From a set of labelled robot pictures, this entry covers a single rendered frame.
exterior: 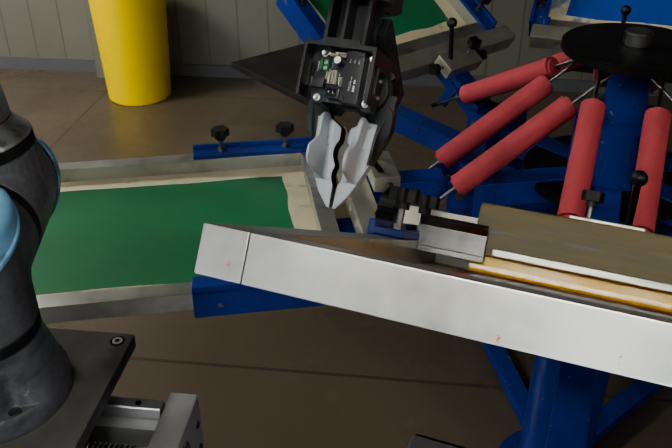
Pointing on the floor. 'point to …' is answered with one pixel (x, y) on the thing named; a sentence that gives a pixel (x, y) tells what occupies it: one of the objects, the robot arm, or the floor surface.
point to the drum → (131, 35)
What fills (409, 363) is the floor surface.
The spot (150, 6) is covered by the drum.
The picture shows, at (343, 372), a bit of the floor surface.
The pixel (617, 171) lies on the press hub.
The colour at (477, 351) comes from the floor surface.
